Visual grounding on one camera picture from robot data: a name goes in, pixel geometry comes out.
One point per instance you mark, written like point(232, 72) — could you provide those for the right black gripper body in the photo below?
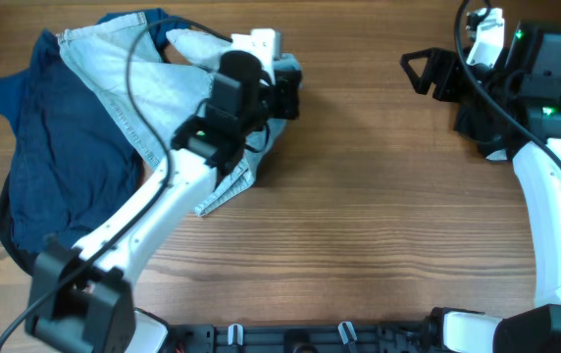
point(454, 84)

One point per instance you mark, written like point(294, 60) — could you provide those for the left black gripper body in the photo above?
point(282, 100)

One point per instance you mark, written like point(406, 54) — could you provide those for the light blue denim shorts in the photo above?
point(148, 93)

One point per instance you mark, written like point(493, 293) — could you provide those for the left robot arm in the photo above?
point(81, 298)

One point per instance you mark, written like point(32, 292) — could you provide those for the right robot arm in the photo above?
point(537, 166)

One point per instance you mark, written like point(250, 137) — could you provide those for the black folded garment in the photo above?
point(527, 86)

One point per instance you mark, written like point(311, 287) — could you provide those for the dark blue denim garment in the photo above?
point(72, 168)

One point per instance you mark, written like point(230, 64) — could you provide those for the blue t-shirt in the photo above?
point(13, 89)

